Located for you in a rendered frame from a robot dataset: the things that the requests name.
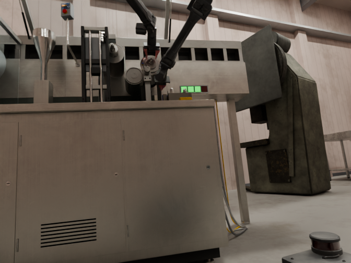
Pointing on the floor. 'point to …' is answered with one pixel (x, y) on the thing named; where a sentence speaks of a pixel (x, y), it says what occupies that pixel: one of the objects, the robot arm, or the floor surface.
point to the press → (282, 120)
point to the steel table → (341, 147)
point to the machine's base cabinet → (110, 187)
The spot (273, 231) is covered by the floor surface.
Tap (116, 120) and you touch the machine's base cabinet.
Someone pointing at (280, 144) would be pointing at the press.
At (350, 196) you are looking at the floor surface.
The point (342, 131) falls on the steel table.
